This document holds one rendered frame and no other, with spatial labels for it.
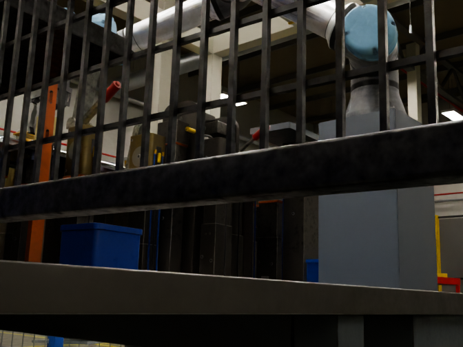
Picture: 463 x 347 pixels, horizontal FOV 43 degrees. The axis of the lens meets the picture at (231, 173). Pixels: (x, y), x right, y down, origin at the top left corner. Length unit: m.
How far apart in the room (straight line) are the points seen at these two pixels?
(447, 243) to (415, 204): 8.07
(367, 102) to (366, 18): 0.20
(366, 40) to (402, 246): 0.45
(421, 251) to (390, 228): 0.12
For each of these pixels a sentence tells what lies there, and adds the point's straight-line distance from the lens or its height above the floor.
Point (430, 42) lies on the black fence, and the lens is 0.32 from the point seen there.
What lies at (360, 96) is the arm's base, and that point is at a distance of 1.45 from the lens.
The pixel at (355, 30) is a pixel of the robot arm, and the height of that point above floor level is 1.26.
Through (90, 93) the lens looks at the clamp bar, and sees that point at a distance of 1.45.
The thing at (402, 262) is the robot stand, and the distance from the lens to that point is 1.31.
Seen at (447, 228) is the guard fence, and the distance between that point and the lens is 9.47.
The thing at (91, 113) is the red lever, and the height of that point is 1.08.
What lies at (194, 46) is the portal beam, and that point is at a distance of 6.43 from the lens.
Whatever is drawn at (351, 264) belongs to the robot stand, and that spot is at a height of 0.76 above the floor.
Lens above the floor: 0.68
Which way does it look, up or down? 12 degrees up
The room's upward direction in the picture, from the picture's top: 2 degrees clockwise
